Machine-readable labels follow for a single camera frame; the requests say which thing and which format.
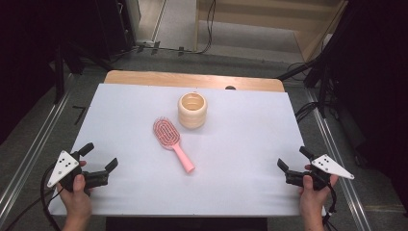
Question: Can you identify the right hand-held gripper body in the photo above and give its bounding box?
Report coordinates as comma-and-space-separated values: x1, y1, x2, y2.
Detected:
284, 154, 355, 192

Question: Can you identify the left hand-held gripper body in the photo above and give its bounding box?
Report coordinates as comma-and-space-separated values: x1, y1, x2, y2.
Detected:
46, 150, 111, 193

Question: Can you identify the pink hairbrush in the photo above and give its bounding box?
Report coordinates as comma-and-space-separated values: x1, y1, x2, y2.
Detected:
152, 116, 196, 174

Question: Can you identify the cream ribbed cup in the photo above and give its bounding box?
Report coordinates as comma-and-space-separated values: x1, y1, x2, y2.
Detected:
177, 91, 208, 130

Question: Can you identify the person's left hand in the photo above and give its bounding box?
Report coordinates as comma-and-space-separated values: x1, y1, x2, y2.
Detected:
57, 173, 93, 221

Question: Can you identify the person's right hand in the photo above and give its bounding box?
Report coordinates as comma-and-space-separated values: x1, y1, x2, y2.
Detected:
298, 174, 340, 222

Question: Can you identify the black metal stand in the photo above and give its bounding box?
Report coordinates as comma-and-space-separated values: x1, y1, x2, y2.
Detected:
277, 52, 338, 120
52, 39, 114, 104

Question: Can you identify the black equipment cabinet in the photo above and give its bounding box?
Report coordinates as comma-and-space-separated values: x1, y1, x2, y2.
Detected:
94, 0, 137, 62

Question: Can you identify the wooden platform step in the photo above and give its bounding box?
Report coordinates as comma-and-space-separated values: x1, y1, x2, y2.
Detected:
193, 0, 349, 64

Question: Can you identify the aluminium floor rail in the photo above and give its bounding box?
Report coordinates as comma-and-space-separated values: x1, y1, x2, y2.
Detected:
0, 90, 72, 219
305, 89, 373, 231

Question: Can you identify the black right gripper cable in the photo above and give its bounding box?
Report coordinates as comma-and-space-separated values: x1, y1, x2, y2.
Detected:
321, 183, 339, 231

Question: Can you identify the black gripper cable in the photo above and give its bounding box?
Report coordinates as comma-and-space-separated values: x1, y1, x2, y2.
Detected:
321, 183, 339, 231
39, 163, 63, 231

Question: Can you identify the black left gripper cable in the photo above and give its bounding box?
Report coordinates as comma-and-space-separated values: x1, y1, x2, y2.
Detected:
39, 163, 63, 231

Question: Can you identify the black floor cable bundle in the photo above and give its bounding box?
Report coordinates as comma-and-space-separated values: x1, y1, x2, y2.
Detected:
293, 101, 322, 124

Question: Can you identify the black hanging cable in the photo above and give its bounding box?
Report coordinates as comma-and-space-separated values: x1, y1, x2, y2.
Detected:
195, 0, 217, 55

